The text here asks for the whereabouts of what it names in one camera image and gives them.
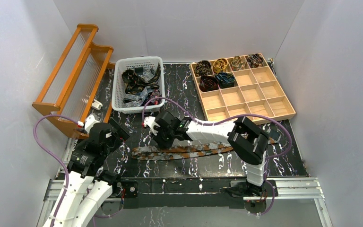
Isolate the rolled blue black tie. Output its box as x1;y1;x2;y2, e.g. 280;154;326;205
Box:
215;72;236;89

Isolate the wooden compartment tray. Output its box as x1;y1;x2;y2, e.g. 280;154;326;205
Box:
190;53;296;124

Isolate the rolled dark striped tie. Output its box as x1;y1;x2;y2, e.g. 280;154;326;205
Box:
246;53;264;68

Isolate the white plastic basket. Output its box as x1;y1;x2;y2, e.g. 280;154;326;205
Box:
111;56;165;114

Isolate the dark red purple tie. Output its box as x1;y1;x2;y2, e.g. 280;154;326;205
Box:
148;89;162;105

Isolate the rolled brown multicolour tie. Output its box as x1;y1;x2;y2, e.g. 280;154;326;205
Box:
230;56;245;71

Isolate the orange wooden rack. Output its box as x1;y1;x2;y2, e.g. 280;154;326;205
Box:
32;24;115;139

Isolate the rolled dark red tie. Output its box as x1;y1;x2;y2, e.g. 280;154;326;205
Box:
199;76;219;92

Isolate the rolled yellow tie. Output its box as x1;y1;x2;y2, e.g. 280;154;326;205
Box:
213;58;228;74

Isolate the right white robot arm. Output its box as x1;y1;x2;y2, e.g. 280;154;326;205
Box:
142;111;269;196

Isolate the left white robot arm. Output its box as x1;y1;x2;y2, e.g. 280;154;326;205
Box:
44;114;130;227

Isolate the small white clip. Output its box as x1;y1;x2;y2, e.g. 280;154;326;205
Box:
91;99;103;111

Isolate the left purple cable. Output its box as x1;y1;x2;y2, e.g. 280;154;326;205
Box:
33;114;124;227

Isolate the grey blue tie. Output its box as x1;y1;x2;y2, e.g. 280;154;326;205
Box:
123;72;154;108

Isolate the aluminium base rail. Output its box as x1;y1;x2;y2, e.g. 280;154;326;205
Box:
37;177;332;227

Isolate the orange grey patterned tie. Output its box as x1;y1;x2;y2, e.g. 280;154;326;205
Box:
131;138;279;161

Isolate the rolled dark brown tie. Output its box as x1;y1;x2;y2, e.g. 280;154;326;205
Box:
194;60;213;77

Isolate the dark camouflage tie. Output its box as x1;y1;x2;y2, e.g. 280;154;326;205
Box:
121;63;162;95

